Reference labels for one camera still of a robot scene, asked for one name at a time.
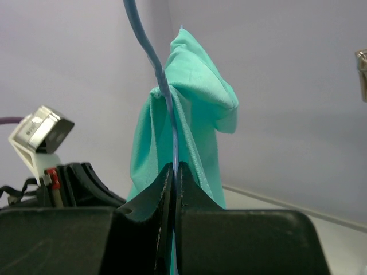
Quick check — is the wooden clip hanger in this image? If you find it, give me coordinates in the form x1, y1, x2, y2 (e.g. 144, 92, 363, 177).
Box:
355, 49, 367, 102

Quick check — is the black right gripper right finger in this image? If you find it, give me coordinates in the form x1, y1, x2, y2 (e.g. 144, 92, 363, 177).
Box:
176, 162, 330, 274

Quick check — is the teal t shirt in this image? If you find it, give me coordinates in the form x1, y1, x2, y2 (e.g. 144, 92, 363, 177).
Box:
129, 28, 239, 206

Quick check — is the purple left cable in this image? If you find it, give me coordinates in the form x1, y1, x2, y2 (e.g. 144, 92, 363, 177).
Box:
0, 116, 24, 125

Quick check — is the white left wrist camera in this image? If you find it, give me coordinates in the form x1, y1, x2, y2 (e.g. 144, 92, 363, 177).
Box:
8, 105, 75, 178

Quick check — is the light blue wire hanger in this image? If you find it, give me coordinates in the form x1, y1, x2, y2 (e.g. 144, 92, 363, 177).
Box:
123, 0, 181, 275

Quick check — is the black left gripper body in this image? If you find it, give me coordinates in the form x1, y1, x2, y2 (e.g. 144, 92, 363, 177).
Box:
1, 162, 126, 208

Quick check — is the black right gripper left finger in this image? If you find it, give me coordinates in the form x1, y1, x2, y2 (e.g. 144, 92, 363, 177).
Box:
100, 163, 174, 274

